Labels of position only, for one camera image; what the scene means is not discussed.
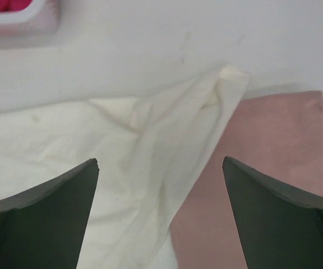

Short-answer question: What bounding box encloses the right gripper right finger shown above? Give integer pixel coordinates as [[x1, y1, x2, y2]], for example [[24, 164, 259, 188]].
[[223, 157, 323, 268]]

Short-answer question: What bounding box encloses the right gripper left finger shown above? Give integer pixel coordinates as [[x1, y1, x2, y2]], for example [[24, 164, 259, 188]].
[[0, 159, 99, 269]]

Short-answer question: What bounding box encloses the cream white t shirt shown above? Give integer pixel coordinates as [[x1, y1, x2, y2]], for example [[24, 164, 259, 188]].
[[0, 66, 250, 268]]

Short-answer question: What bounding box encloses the folded pink t shirt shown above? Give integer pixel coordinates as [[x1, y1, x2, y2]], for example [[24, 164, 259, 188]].
[[170, 91, 323, 268]]

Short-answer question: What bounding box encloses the white plastic laundry basket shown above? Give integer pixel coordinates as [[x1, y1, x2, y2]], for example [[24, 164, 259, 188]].
[[0, 1, 61, 36]]

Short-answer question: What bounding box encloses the red t shirt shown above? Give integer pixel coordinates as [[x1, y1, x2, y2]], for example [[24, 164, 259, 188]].
[[0, 0, 32, 13]]

